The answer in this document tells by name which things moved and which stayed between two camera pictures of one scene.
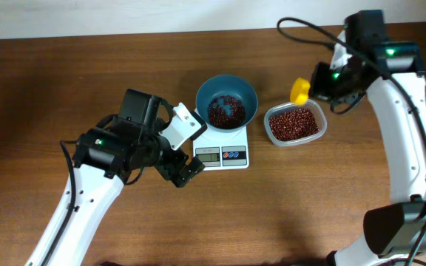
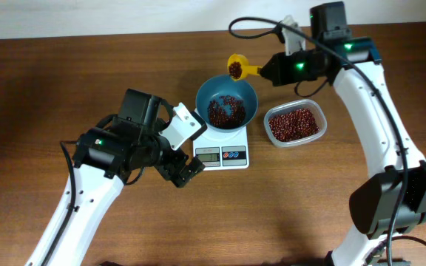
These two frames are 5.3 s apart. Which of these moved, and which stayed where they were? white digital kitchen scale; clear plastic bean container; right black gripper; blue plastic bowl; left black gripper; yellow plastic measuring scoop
Moved: yellow plastic measuring scoop; right black gripper
Stayed: white digital kitchen scale; clear plastic bean container; left black gripper; blue plastic bowl
